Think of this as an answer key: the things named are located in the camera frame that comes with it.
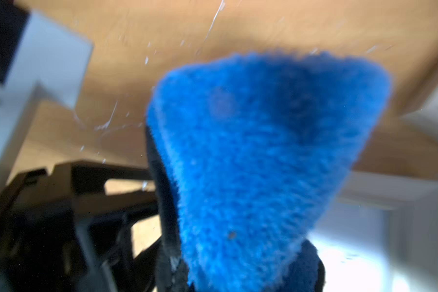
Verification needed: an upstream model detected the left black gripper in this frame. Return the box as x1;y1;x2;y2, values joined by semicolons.
0;161;160;292

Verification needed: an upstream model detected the blue microfiber cloth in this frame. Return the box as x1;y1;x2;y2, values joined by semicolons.
146;53;391;292

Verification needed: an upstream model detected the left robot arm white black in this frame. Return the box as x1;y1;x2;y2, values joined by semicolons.
0;1;160;292

